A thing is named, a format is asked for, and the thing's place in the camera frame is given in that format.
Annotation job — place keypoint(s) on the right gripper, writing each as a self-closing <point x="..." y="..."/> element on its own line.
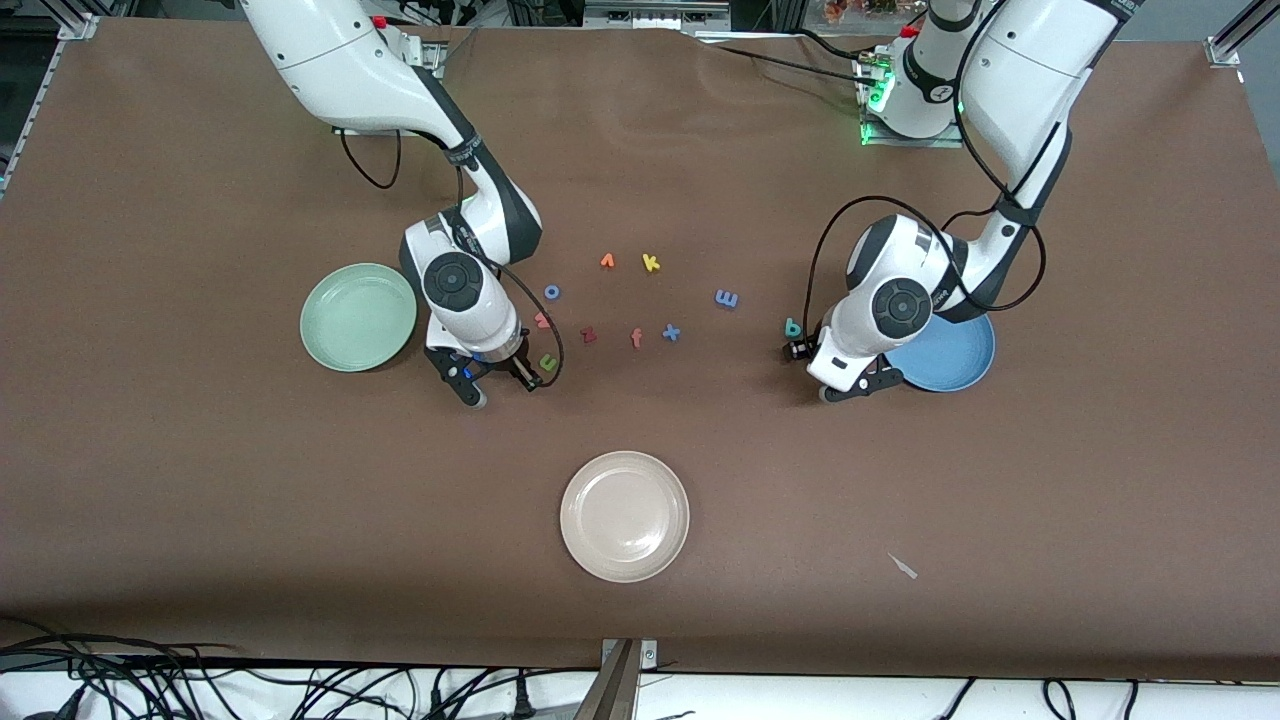
<point x="511" y="365"/>

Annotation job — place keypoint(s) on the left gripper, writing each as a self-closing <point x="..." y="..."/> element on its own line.
<point x="809" y="347"/>

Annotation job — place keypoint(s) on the blue foam letter m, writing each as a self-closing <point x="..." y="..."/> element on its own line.
<point x="727" y="299"/>

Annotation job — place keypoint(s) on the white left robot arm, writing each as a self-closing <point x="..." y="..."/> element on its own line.
<point x="1030" y="70"/>

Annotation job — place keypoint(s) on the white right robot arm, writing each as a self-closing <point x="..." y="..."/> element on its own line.
<point x="340" y="60"/>

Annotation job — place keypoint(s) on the blue plate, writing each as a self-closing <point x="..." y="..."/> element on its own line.
<point x="950" y="355"/>

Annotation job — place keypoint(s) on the beige plate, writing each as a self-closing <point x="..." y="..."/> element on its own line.
<point x="625" y="517"/>

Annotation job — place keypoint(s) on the green plate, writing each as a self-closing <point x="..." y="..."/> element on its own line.
<point x="340" y="350"/>

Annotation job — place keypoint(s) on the white tape scrap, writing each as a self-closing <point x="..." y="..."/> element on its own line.
<point x="903" y="567"/>

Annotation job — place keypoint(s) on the orange background clutter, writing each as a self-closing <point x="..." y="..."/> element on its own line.
<point x="860" y="8"/>

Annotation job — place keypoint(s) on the grey electronics box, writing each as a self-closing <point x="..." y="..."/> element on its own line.
<point x="655" y="15"/>

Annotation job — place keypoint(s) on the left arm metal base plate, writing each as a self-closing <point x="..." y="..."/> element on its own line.
<point x="940" y="142"/>

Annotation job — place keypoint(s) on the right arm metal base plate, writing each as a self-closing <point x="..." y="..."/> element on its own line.
<point x="430" y="55"/>

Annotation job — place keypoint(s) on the aluminium profile bracket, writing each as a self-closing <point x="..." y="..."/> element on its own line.
<point x="620" y="690"/>

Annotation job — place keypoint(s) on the aluminium table edge rail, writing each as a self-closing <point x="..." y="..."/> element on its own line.
<point x="33" y="110"/>

